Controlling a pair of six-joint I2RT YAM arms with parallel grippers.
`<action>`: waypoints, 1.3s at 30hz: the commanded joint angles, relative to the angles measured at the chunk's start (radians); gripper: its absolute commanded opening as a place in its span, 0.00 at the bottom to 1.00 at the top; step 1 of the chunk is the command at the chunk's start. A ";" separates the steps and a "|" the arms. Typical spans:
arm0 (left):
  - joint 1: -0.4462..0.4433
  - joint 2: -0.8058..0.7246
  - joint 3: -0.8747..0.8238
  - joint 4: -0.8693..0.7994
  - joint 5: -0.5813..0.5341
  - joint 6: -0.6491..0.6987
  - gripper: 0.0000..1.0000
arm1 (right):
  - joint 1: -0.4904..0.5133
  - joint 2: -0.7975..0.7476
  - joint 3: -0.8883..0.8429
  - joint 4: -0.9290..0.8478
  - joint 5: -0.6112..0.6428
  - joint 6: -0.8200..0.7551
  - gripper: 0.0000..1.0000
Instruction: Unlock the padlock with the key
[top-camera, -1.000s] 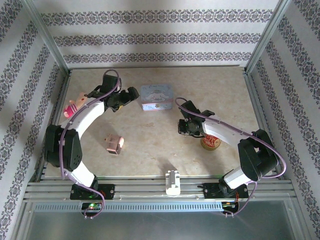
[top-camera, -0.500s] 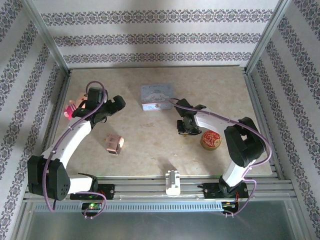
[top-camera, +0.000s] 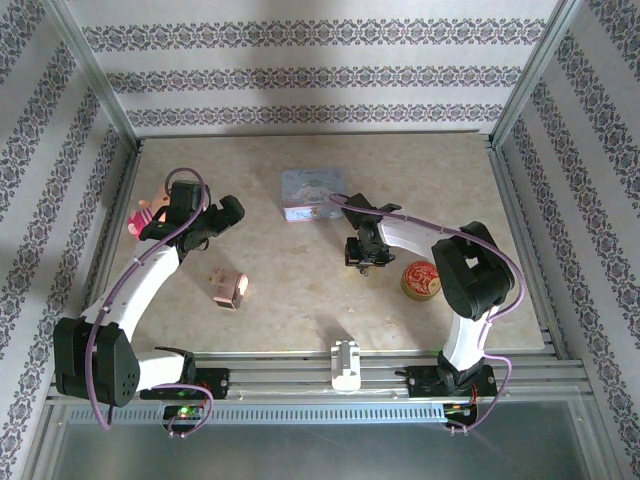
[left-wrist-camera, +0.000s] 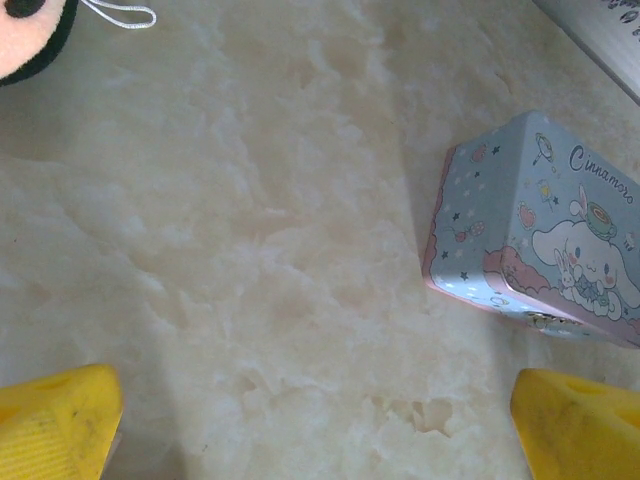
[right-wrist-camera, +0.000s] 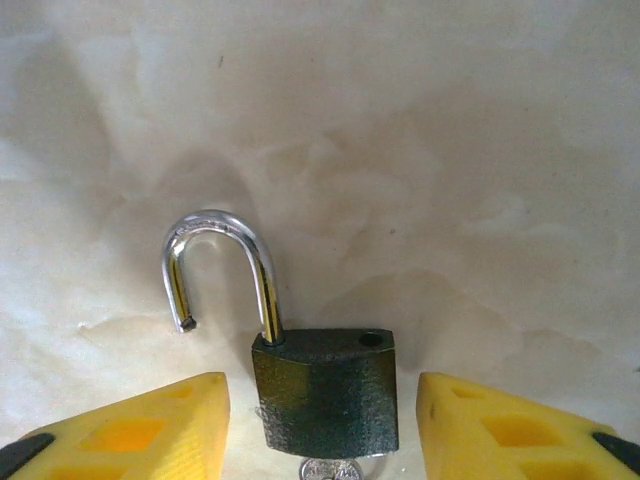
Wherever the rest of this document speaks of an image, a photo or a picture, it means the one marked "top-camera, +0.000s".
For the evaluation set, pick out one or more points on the blue cartoon tin box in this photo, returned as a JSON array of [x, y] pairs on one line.
[[310, 192]]

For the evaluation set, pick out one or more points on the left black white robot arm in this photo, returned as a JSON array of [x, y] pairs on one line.
[[145, 280]]

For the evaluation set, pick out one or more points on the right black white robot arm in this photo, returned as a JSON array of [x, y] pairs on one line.
[[470, 270]]

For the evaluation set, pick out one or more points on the plush doll in pink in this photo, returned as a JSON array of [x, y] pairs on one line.
[[140, 220]]

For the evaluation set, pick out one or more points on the round red gold tin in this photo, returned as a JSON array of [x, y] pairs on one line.
[[419, 282]]

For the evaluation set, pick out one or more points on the small pink toy box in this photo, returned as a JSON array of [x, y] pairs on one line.
[[227, 290]]

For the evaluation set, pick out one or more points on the grey metal panel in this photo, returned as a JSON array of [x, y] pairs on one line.
[[320, 450]]

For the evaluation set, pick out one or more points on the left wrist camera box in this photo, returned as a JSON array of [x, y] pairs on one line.
[[185, 200]]

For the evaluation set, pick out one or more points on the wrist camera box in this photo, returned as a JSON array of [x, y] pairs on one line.
[[357, 205], [185, 200]]

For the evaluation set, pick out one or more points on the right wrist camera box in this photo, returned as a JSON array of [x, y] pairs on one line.
[[357, 205]]

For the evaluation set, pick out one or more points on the aluminium side rail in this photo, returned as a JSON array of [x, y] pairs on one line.
[[111, 235], [522, 240]]

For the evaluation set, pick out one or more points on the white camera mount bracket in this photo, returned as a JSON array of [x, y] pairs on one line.
[[346, 370]]

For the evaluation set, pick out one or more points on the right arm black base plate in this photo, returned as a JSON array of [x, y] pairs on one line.
[[425, 387]]

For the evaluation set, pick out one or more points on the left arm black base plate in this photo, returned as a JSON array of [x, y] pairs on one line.
[[217, 385]]

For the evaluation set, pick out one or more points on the aluminium front rail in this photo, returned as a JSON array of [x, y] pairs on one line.
[[280, 375]]

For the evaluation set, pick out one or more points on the aluminium frame post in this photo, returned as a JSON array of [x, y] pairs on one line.
[[535, 60], [90, 65]]

